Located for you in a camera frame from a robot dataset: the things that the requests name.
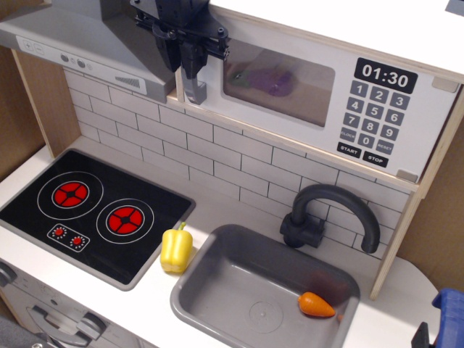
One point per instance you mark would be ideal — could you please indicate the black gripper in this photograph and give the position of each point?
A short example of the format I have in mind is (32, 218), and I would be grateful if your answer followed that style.
(185, 32)

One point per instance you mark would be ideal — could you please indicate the white toy microwave door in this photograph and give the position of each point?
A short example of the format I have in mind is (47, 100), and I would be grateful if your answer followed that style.
(367, 108)

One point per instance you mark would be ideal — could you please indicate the grey range hood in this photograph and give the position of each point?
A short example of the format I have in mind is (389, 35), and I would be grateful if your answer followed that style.
(95, 38)

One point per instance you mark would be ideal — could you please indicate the purple toy eggplant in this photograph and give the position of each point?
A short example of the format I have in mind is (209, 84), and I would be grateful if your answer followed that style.
(278, 83)

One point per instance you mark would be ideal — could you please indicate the black toy stovetop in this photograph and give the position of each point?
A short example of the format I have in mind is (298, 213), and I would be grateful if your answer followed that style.
(96, 216)

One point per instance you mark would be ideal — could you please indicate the yellow toy bell pepper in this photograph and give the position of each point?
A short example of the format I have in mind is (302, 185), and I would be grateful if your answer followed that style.
(177, 245)

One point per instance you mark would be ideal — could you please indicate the dark grey toy faucet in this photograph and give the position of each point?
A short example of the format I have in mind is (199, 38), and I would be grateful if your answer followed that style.
(299, 229)

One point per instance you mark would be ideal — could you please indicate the grey toy sink basin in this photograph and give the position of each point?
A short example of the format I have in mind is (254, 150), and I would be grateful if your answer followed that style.
(242, 289)

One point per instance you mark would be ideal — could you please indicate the orange toy carrot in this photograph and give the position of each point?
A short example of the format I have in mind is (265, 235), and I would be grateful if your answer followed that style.
(313, 305)

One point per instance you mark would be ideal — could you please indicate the grey toy oven front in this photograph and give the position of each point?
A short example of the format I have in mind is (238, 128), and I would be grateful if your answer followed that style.
(67, 323)

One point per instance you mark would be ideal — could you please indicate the blue plastic object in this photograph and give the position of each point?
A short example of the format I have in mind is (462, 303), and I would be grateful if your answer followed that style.
(450, 303)

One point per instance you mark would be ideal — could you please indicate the black clamp piece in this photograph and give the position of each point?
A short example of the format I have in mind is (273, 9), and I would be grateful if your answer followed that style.
(421, 337)

